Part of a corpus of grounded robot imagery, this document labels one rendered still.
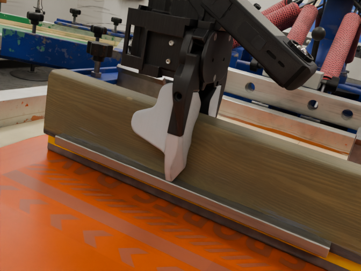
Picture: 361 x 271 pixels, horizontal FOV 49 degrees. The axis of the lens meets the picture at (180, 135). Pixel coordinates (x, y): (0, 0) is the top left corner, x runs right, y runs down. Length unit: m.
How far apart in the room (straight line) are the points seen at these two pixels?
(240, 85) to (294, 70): 0.55
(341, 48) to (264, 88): 0.35
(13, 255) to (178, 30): 0.22
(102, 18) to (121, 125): 5.50
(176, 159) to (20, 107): 0.28
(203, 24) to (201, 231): 0.19
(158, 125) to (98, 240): 0.11
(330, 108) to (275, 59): 0.52
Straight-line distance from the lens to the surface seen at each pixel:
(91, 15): 6.00
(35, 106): 0.59
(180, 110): 0.33
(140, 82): 0.71
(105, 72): 0.77
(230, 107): 0.82
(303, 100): 0.85
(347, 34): 1.21
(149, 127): 0.37
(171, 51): 0.35
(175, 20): 0.35
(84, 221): 0.36
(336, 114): 0.85
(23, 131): 0.55
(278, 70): 0.33
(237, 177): 0.36
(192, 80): 0.33
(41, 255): 0.32
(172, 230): 0.37
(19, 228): 0.35
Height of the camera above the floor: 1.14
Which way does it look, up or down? 18 degrees down
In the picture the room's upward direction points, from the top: 12 degrees clockwise
